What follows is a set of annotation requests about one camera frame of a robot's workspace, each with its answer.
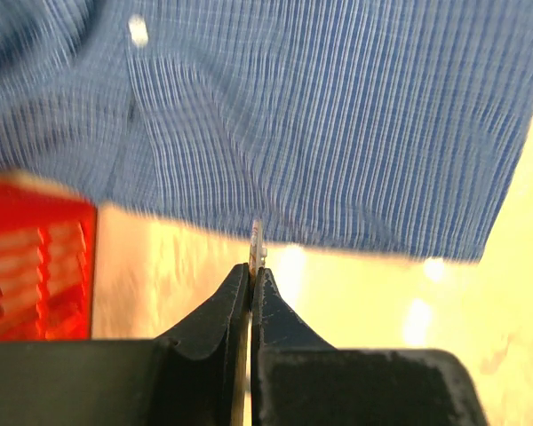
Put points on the red plastic shopping basket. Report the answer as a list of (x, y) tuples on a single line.
[(47, 252)]

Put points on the round silver brooch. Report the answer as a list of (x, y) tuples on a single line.
[(258, 251)]

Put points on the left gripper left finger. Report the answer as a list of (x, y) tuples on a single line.
[(192, 374)]

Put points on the blue checkered shirt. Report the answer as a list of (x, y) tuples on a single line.
[(387, 126)]

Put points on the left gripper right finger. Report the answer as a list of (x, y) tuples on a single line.
[(297, 378)]

